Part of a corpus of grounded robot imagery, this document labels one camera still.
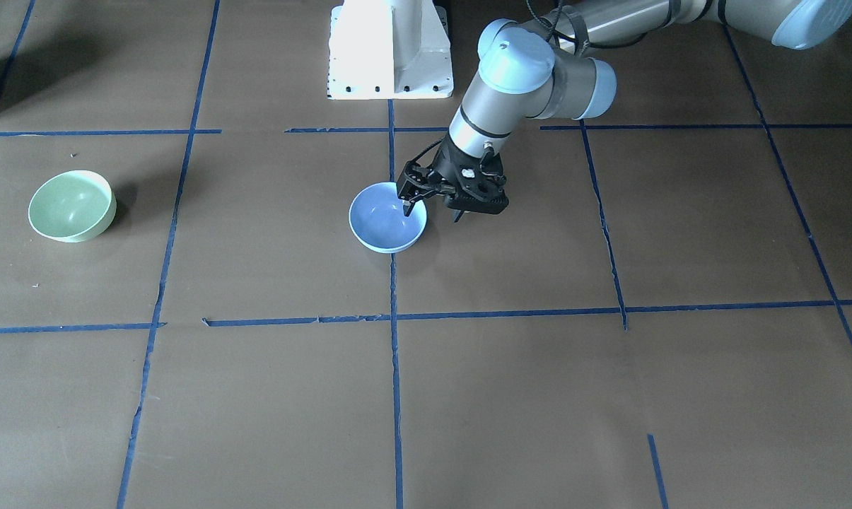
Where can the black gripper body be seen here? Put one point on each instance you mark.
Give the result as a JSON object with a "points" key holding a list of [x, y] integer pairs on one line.
{"points": [[445, 167]]}

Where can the green bowl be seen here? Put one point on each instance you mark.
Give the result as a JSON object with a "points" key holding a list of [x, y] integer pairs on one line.
{"points": [[73, 207]]}

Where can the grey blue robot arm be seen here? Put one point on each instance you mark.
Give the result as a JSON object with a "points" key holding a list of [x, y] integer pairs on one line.
{"points": [[546, 68]]}

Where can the blue bowl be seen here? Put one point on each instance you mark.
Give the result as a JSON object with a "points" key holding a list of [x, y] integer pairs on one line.
{"points": [[377, 219]]}

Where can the white mounting pillar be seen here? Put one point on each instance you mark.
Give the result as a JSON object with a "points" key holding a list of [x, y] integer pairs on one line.
{"points": [[389, 50]]}

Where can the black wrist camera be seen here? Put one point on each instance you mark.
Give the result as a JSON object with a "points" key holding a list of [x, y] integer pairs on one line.
{"points": [[416, 183]]}

